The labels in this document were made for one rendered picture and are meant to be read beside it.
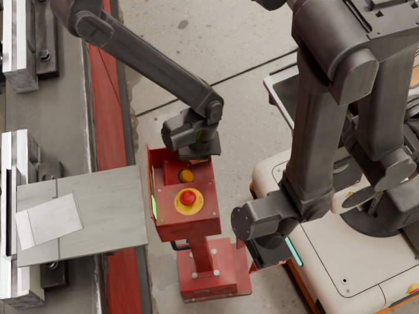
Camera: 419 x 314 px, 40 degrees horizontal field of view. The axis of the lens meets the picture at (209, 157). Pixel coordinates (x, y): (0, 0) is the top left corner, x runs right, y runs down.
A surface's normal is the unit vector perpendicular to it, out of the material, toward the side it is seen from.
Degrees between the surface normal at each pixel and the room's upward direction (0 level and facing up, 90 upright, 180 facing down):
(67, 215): 0
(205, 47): 0
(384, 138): 85
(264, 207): 22
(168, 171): 35
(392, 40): 90
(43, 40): 0
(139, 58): 79
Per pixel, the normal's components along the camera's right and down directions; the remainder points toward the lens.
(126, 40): 0.57, 0.56
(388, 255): -0.07, -0.47
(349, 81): 0.40, 0.80
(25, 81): 0.16, 0.87
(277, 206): 0.35, -0.59
